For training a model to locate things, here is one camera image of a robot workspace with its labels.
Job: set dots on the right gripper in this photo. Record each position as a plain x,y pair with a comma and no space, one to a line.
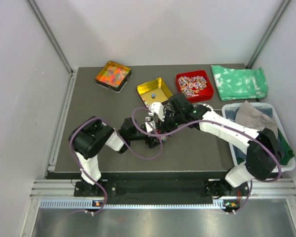
166,113

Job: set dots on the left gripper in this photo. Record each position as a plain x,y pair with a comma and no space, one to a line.
154,142

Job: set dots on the speckled tin pastel star candies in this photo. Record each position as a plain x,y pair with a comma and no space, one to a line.
153,91

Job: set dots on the metal scoop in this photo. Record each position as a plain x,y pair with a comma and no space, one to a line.
208,106

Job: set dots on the clear glass jar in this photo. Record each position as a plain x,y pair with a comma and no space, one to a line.
163,138

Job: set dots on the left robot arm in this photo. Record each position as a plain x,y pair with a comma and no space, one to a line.
86,143

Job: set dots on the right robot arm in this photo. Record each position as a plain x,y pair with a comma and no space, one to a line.
260,146

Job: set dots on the gold tin translucent star candies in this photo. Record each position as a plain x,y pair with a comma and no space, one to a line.
113,76

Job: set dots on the red box of lollipops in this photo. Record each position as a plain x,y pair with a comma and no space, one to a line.
195,86

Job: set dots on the green white cloth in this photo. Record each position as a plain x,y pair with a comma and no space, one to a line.
237,84

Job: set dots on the grey cloth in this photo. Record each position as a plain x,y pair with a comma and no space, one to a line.
250,117

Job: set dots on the blue cloth in basket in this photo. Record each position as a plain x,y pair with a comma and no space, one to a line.
260,118

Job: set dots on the green cloth in basket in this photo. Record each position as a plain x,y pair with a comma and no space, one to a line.
286,151

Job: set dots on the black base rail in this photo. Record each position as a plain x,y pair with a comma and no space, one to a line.
143,188

